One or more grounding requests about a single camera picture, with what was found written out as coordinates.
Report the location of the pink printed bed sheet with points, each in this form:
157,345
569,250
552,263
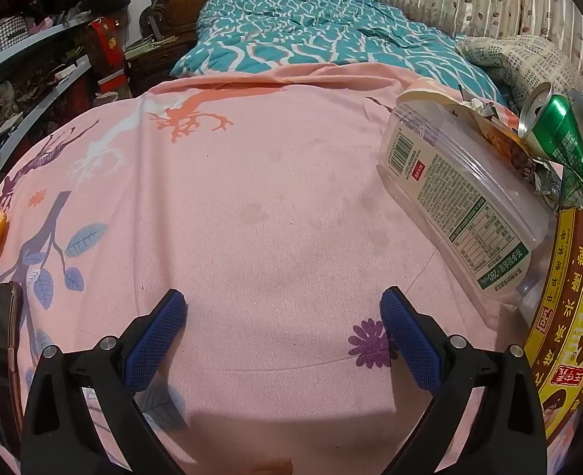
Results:
271,183

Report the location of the green drink can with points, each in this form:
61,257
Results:
561,133

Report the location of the clear plastic jar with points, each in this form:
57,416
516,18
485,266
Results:
450,193

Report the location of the grey metal shelf rack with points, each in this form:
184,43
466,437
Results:
24,42

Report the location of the wooden nightstand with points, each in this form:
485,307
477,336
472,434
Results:
158,67

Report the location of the brown printed snack packet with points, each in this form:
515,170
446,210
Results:
499,138

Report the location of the teal patterned quilt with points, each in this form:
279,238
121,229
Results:
296,24

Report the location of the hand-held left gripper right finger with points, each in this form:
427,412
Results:
413,341

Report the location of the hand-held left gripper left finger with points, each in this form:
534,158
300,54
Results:
158,336

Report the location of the red gift bag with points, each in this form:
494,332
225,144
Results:
108,54

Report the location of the houndstooth bag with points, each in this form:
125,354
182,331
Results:
9,29

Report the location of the crumpled silver foil wrapper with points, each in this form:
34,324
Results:
544,183

